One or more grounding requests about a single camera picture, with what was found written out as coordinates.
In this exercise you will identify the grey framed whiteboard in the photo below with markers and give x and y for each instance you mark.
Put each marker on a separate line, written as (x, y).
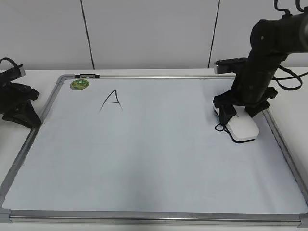
(144, 150)

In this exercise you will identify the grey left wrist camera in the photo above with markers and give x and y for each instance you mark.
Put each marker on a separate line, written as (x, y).
(20, 72)

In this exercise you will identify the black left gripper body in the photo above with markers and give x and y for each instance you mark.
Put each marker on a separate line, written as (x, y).
(15, 95)

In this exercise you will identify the round green sticker magnet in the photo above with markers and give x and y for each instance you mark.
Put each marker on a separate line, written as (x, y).
(79, 84)

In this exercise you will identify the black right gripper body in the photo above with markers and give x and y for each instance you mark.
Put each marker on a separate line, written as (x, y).
(231, 99)

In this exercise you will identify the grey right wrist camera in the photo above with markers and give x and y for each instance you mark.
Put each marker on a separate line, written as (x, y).
(234, 65)

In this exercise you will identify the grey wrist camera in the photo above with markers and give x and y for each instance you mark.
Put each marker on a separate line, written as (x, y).
(234, 65)
(20, 72)

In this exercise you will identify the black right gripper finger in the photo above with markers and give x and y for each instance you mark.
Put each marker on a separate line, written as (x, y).
(252, 111)
(226, 112)

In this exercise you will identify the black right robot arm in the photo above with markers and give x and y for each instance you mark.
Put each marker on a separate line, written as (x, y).
(272, 41)

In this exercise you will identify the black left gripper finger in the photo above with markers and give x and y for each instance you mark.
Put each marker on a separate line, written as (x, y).
(17, 118)
(31, 118)

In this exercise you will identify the black hanging clip on frame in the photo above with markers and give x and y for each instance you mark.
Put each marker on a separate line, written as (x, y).
(87, 76)

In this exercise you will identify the white whiteboard eraser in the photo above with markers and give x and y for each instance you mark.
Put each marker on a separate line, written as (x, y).
(241, 127)

